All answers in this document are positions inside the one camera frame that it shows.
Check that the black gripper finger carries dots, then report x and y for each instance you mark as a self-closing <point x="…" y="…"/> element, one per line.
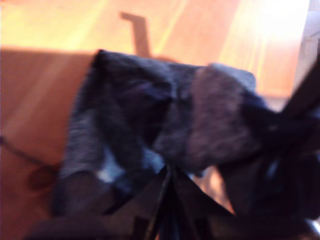
<point x="150" y="200"/>
<point x="192" y="200"/>
<point x="302" y="110"/>
<point x="295" y="175"/>

